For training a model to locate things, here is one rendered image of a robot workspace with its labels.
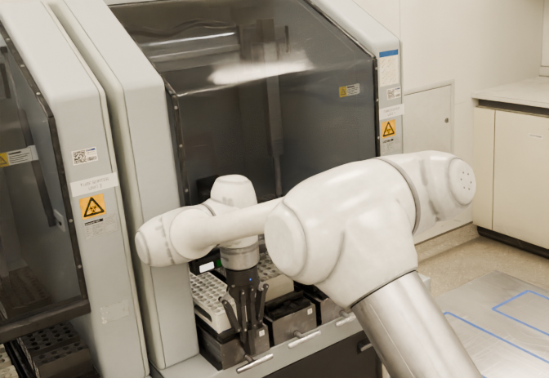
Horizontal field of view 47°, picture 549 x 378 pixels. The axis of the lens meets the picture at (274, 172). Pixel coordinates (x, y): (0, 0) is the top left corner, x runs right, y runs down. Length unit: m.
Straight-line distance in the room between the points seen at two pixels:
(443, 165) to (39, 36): 0.97
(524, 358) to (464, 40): 2.51
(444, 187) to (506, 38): 3.16
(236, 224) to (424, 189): 0.42
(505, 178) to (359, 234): 3.06
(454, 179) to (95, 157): 0.78
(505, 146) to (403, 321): 3.02
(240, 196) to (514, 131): 2.54
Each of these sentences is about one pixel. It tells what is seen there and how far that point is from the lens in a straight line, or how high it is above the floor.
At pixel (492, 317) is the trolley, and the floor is 0.82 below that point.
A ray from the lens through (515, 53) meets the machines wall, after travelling 4.12.
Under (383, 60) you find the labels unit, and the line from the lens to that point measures 1.78.
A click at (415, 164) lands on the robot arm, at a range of 0.92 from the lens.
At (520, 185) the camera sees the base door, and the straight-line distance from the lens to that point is 3.79.
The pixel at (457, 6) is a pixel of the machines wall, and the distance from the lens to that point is 3.68.
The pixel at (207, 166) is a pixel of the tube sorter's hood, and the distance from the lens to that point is 1.48.
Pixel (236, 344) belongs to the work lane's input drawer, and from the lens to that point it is 1.59.
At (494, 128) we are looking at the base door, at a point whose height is 0.71.
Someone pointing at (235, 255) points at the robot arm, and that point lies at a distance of 1.43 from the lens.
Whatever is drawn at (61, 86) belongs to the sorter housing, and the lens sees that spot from 1.38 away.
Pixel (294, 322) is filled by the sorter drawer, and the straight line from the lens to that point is 1.67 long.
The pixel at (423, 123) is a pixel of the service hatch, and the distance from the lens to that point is 3.57.
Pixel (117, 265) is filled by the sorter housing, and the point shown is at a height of 1.04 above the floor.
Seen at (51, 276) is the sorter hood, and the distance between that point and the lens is 1.42.
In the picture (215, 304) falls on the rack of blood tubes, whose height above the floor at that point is 0.86.
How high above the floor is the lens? 1.63
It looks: 17 degrees down
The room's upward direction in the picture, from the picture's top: 5 degrees counter-clockwise
